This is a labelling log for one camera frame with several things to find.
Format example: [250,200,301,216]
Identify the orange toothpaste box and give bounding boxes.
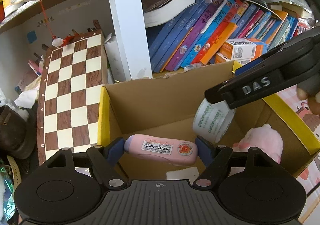
[219,38,268,60]
[214,53,251,65]

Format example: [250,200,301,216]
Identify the lower orange toothpaste box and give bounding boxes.
[214,53,251,65]

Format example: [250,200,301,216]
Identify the yellow cardboard box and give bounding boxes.
[98,62,312,176]

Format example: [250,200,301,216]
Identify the pink correction tape case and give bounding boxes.
[124,134,198,166]

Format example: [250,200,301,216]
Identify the brown white chessboard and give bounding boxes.
[37,30,107,164]

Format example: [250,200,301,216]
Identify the brown leather bag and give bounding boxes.
[1,105,36,159]

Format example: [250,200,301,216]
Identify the pink plush pig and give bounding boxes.
[232,124,283,164]

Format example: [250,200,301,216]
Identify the white power adapter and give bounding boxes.
[166,166,200,183]

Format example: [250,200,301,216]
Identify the upper orange toothpaste box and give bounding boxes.
[219,38,268,60]

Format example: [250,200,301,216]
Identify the clear packing tape roll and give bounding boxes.
[193,99,236,144]

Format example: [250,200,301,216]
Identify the thick white paperback book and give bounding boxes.
[142,0,195,28]

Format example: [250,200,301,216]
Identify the row of colourful books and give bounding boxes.
[146,0,310,73]

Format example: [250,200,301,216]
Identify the white shelf post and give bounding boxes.
[109,0,152,80]

